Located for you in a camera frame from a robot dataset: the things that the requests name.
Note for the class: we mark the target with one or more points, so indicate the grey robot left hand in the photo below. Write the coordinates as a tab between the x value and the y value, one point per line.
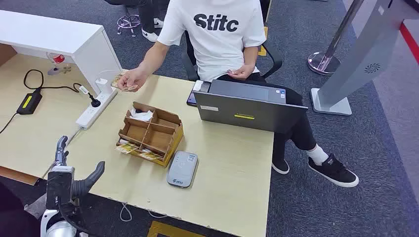
86	184

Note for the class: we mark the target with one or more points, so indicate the person's right hand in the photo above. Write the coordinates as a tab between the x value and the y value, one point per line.
134	78

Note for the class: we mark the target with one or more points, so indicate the person's left hand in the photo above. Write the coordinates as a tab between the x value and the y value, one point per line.
244	72

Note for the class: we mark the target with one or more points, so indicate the stack of cards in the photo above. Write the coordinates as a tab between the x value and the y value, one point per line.
115	82

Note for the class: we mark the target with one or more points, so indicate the cardboard compartment box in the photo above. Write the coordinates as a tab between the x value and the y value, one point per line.
157	135

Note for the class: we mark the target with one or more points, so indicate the person's left forearm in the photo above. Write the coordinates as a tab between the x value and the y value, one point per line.
250	55

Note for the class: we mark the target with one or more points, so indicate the person's right forearm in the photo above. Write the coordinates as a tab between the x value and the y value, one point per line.
154	59

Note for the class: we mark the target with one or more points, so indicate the person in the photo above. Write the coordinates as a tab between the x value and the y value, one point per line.
14	216
147	16
216	49

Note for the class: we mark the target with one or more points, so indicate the yellow printed key card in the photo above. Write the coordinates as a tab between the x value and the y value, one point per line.
150	156
127	149

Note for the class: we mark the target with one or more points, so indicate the grey card reader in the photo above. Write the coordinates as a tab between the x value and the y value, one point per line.
182	169

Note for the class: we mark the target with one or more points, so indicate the white charger plug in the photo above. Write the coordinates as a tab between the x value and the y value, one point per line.
103	85

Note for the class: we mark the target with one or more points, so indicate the black office chair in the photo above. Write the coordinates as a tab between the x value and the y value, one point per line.
273	59

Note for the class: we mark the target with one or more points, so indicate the white crumpled tissue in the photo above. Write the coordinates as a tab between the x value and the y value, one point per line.
142	115

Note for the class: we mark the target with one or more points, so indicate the grey laptop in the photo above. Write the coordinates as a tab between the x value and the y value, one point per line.
248	113

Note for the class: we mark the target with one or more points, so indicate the white power strip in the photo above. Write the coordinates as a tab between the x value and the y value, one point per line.
93	111

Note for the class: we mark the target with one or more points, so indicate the grey shoe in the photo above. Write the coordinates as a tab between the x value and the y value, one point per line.
36	207

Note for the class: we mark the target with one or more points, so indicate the chrome stool base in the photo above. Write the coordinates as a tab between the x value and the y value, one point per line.
129	22

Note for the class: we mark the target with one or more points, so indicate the black smartphone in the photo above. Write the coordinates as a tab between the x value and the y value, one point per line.
192	98

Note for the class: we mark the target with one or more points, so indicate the small wooden figurine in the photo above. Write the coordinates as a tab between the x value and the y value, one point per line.
67	68

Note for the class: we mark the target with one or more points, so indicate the clear bottle red label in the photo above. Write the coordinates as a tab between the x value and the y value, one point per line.
57	59

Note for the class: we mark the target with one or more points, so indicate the chrome stanchion pole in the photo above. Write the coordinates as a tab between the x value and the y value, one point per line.
324	62

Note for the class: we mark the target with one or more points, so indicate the small grey object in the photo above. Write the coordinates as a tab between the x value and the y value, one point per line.
53	71

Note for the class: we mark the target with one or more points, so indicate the white desk shelf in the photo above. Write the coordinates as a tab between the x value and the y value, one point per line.
49	34

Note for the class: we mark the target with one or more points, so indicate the black power adapter yellow label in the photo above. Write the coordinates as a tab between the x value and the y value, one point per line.
29	103

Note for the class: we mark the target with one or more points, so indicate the black sneaker white sole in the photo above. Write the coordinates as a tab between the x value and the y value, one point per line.
334	171
280	166

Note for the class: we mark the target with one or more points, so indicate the grey kiosk stand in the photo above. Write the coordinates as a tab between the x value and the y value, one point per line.
360	62

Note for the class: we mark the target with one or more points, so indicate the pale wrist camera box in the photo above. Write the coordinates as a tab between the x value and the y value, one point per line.
59	186

